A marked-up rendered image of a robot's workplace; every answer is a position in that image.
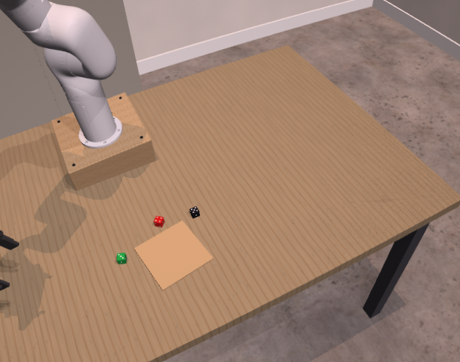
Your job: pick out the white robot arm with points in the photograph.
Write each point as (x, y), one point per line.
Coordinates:
(73, 31)

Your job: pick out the red die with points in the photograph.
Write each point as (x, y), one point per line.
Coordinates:
(159, 221)

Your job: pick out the green die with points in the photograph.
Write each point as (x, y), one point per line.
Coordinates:
(121, 258)

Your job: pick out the tan flat mat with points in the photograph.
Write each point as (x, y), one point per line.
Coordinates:
(173, 254)

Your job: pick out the black die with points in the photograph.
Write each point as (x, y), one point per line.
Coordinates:
(194, 212)

